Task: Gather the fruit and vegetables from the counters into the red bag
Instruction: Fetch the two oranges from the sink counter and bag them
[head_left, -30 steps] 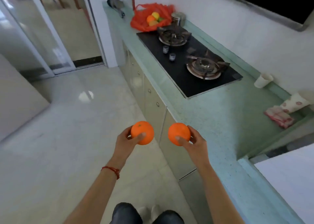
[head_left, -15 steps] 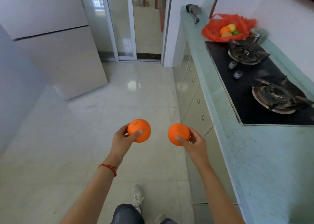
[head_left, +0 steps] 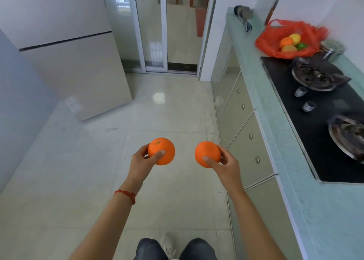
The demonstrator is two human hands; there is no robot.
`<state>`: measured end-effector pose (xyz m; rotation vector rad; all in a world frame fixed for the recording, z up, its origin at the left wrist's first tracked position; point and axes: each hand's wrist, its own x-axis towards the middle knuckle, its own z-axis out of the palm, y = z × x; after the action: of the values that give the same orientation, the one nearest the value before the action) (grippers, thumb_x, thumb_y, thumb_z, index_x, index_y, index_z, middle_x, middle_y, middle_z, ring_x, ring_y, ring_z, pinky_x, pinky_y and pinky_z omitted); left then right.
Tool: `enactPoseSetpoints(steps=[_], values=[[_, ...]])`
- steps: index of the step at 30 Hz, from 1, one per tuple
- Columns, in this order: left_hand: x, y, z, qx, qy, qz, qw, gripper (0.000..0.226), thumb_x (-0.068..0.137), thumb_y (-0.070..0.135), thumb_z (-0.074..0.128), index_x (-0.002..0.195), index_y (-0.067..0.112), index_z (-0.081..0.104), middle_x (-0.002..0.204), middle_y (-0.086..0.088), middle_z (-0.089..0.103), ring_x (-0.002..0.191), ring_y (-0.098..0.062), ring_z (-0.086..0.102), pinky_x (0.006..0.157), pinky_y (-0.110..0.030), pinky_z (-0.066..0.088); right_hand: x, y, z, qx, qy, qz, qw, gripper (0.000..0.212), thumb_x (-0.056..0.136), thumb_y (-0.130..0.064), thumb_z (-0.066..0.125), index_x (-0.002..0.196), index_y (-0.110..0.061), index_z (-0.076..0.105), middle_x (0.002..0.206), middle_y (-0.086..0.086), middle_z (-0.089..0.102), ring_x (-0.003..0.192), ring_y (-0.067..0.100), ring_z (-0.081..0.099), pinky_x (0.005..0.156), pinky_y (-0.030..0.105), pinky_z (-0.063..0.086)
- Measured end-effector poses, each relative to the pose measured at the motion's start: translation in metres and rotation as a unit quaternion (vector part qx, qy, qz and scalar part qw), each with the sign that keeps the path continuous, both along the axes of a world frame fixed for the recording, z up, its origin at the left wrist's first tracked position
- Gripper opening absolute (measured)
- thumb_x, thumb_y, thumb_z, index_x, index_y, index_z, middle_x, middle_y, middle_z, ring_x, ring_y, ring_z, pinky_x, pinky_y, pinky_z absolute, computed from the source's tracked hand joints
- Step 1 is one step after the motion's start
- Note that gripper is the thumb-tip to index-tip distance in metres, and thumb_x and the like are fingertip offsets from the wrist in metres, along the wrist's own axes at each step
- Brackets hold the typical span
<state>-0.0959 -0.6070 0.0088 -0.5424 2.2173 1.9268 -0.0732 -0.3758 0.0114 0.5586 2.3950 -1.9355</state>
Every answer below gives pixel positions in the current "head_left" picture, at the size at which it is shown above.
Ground person's left hand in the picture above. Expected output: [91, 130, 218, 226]
[127, 143, 166, 185]

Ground person's right forearm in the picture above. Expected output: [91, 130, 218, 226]
[226, 187, 288, 260]

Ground sliding glass door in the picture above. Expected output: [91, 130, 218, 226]
[100, 0, 219, 75]

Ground red plastic bag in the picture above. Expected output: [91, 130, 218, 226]
[255, 19, 329, 60]

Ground metal ladle utensils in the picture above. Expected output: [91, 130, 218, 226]
[234, 5, 254, 32]

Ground red string bracelet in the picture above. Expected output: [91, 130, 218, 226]
[114, 190, 136, 205]

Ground orange with green stem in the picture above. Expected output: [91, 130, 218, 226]
[148, 138, 176, 166]

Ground person's left forearm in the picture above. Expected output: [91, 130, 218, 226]
[69, 177, 143, 260]

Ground beige kitchen cabinet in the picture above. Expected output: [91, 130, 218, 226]
[211, 27, 303, 260]

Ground red door mat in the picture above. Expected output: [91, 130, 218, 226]
[195, 8, 207, 38]

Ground person's right hand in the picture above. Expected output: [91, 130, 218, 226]
[202, 145, 244, 195]

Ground white refrigerator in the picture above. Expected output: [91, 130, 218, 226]
[0, 0, 133, 122]

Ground stainless steel pot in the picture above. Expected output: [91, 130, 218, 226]
[319, 40, 346, 63]

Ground person's dark jeans legs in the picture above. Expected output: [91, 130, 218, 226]
[134, 238, 219, 260]

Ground gas burner with grate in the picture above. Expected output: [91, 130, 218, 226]
[291, 57, 352, 92]
[328, 112, 364, 165]

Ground plain orange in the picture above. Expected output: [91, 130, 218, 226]
[195, 141, 221, 169]

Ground white sneaker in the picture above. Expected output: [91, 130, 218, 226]
[160, 233, 177, 260]

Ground green stone countertop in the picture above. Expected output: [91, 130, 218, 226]
[225, 7, 364, 260]

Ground black gas cooktop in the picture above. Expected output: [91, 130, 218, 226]
[260, 56, 364, 184]

